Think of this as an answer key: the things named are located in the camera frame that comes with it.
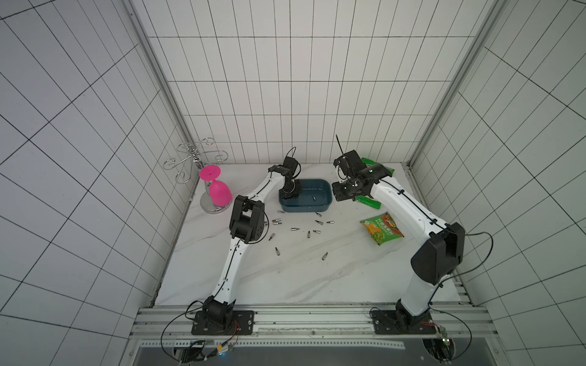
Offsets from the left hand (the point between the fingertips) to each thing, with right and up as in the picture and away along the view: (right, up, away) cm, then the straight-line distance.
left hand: (297, 196), depth 105 cm
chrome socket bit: (-7, -6, -5) cm, 11 cm away
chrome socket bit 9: (-8, -21, -15) cm, 27 cm away
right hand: (+12, +3, -20) cm, 24 cm away
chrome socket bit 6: (+5, -15, -11) cm, 19 cm away
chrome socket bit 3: (-2, -13, -10) cm, 17 cm away
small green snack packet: (+36, -13, -13) cm, 40 cm away
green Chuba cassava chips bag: (+40, +18, +16) cm, 46 cm away
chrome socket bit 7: (+8, -14, -10) cm, 19 cm away
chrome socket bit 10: (+11, -22, -18) cm, 30 cm away
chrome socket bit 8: (-11, -16, -13) cm, 23 cm away
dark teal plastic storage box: (+9, 0, +3) cm, 10 cm away
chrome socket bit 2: (-9, -10, -7) cm, 15 cm away
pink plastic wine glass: (-31, +3, -18) cm, 36 cm away
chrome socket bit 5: (+15, -11, -8) cm, 20 cm away
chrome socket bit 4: (+10, -11, -7) cm, 17 cm away
